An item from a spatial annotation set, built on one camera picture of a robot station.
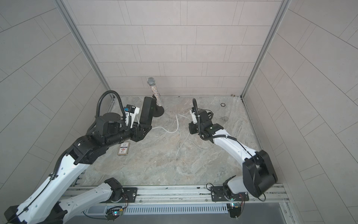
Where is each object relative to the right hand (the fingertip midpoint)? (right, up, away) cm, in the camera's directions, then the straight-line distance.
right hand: (190, 124), depth 85 cm
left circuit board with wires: (-37, -40, -20) cm, 58 cm away
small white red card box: (-41, -15, 0) cm, 44 cm away
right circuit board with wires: (+22, -41, -16) cm, 49 cm away
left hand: (-19, +2, -22) cm, 29 cm away
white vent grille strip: (-14, -40, -17) cm, 46 cm away
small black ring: (+27, +14, +27) cm, 41 cm away
